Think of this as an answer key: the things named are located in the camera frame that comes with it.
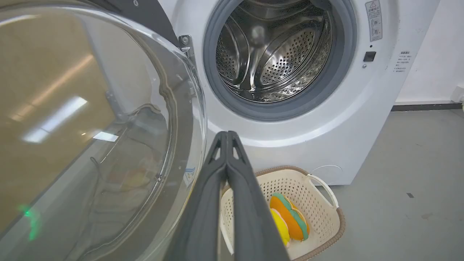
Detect warning sticker with red triangle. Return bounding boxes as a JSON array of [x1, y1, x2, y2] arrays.
[[365, 0, 383, 42]]

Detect round glass washing machine door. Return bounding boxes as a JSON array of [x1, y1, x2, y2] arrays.
[[0, 0, 208, 261]]

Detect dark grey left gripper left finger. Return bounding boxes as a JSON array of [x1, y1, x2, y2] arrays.
[[164, 131, 228, 261]]

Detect cream perforated laundry basket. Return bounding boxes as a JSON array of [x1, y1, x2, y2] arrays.
[[219, 166, 346, 261]]

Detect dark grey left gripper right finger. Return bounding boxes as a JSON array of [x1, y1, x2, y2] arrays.
[[226, 131, 290, 261]]

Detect white front-load washing machine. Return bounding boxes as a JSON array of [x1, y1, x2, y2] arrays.
[[157, 0, 441, 186]]

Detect orange and green plush toy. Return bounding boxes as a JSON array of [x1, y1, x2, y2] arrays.
[[269, 193, 310, 241]]

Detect yellow plush toy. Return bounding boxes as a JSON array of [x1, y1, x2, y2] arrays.
[[270, 208, 291, 247]]

